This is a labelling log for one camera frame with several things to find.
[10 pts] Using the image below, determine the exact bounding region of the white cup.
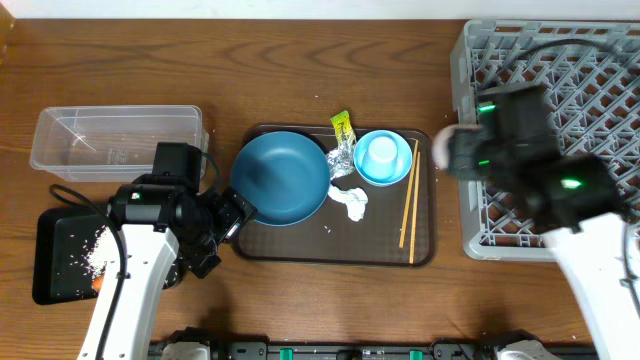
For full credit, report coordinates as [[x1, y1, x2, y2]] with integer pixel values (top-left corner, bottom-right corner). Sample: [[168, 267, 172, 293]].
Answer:
[[431, 124, 480, 170]]

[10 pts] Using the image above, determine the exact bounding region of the dark blue plate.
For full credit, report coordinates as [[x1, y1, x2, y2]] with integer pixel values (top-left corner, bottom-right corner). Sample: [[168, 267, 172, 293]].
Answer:
[[230, 131, 330, 227]]

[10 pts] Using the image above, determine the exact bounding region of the white rice pile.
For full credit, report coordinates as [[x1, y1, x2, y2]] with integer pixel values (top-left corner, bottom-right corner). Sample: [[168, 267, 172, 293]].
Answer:
[[68, 225, 117, 293]]

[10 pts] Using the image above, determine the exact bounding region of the orange carrot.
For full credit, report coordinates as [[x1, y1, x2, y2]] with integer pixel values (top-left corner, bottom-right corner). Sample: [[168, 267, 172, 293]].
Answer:
[[92, 276, 104, 292]]

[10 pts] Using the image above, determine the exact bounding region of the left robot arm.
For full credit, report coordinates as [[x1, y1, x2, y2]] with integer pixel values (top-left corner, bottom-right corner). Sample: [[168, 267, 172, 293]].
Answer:
[[79, 183, 257, 359]]

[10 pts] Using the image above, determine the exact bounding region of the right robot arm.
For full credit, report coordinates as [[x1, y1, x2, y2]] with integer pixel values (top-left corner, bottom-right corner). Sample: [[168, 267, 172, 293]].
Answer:
[[432, 83, 639, 359]]

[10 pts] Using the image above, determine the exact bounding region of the grey dishwasher rack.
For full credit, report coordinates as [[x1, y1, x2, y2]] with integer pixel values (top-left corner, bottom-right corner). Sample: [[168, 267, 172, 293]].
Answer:
[[450, 20, 639, 262]]

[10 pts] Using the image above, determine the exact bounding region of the light blue cup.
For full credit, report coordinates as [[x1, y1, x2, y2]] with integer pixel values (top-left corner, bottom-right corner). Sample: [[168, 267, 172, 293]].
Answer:
[[367, 136, 398, 172]]

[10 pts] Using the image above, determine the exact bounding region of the light blue bowl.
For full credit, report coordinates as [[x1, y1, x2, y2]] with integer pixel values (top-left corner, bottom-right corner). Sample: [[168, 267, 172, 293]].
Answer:
[[353, 130, 412, 187]]

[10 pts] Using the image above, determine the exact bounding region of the black tray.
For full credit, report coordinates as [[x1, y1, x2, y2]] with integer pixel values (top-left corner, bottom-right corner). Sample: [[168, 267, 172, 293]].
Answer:
[[31, 204, 182, 306]]

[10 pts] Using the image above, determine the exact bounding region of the clear plastic bin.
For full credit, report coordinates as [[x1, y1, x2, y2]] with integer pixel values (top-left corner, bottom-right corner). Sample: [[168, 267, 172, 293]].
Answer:
[[30, 105, 209, 183]]

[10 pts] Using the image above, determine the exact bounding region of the green snack wrapper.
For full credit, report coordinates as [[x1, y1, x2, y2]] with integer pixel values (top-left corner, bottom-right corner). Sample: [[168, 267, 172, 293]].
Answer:
[[326, 110, 357, 180]]

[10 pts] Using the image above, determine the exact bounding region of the crumpled white tissue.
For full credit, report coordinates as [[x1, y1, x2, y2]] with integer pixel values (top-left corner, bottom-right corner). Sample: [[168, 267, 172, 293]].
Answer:
[[328, 185, 368, 222]]

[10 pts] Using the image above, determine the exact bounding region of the brown serving tray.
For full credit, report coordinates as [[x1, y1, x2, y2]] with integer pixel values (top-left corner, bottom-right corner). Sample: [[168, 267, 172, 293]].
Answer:
[[232, 129, 437, 268]]

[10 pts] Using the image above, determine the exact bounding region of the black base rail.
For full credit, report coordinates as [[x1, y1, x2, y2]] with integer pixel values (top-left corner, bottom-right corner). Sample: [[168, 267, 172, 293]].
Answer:
[[148, 341, 598, 360]]

